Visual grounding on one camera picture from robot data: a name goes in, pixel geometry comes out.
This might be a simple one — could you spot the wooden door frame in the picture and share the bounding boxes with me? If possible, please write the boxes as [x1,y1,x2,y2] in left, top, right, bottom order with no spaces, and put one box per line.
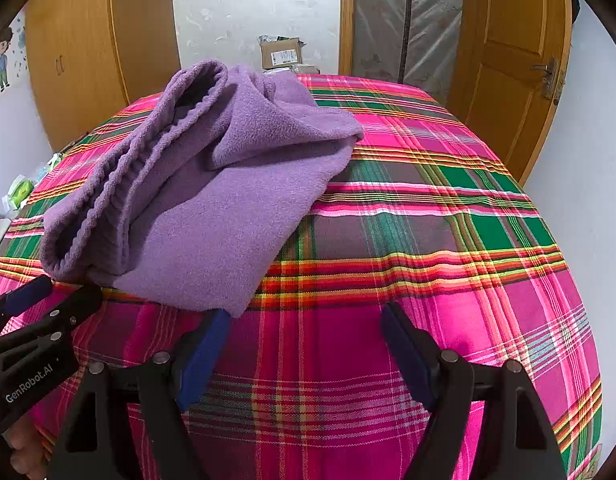
[338,0,356,77]

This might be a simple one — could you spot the metal door handle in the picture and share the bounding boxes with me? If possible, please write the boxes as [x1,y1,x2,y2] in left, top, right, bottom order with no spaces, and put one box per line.
[530,57,561,101]

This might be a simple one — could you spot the clear plastic doorway curtain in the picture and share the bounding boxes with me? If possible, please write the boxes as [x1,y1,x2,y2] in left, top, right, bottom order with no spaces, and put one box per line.
[353,0,464,106]

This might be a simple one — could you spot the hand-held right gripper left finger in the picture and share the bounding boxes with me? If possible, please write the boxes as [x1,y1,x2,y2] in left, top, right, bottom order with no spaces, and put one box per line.
[50,308,234,480]

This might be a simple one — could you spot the purple fleece pants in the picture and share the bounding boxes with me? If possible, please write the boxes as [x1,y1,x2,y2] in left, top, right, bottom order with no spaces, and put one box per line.
[38,59,366,320]

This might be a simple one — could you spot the person's left hand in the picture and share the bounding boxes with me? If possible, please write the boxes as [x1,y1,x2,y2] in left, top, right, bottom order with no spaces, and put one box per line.
[10,422,50,480]

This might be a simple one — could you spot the wooden door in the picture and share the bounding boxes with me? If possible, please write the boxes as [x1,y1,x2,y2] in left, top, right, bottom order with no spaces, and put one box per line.
[448,0,574,188]

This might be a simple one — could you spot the wooden wardrobe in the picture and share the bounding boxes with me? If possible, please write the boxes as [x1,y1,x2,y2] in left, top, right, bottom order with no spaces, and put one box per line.
[25,0,181,153]

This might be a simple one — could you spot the cartoon wall sticker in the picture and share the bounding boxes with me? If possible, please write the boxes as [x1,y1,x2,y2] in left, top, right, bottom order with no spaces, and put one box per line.
[0,12,29,93]

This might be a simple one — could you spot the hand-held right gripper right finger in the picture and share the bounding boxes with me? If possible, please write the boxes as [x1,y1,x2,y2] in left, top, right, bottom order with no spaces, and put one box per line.
[380,302,569,480]

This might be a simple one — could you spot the pink plaid bed sheet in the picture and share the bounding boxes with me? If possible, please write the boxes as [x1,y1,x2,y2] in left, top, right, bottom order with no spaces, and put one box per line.
[0,74,604,480]

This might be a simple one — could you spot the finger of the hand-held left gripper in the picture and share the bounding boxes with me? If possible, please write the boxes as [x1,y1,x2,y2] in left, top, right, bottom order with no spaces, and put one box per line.
[0,284,105,356]
[0,275,55,333]

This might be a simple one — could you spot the labelled cardboard box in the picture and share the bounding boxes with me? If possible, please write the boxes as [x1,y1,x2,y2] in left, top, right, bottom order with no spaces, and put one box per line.
[258,35,309,70]

